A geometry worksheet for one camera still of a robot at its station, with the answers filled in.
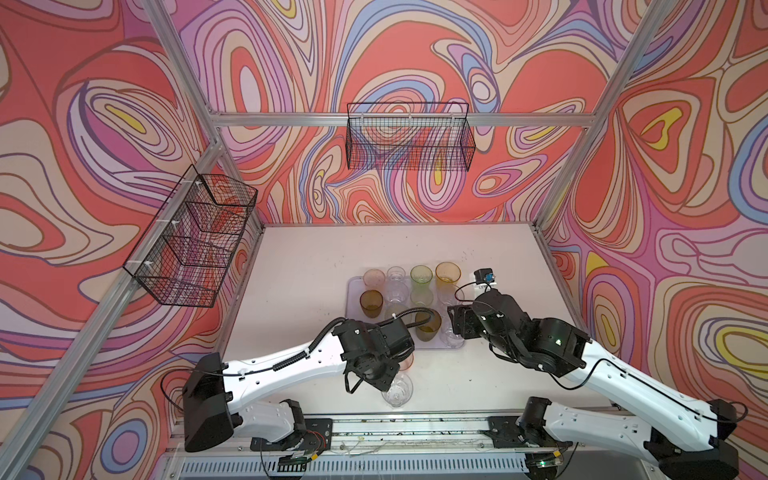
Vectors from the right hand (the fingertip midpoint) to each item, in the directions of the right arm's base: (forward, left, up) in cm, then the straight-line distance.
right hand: (463, 316), depth 71 cm
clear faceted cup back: (+2, -1, -19) cm, 19 cm away
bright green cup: (+24, +6, -19) cm, 31 cm away
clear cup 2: (-11, +16, -22) cm, 29 cm away
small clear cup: (+25, +15, -19) cm, 35 cm away
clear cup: (+18, +15, -18) cm, 30 cm away
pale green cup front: (+15, +7, -14) cm, 22 cm away
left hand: (-11, +18, -11) cm, 24 cm away
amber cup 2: (+5, +7, -18) cm, 20 cm away
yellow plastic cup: (+24, -2, -17) cm, 29 cm away
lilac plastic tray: (+23, +29, -21) cm, 43 cm away
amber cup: (+16, +23, -19) cm, 34 cm away
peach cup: (+23, +22, -16) cm, 36 cm away
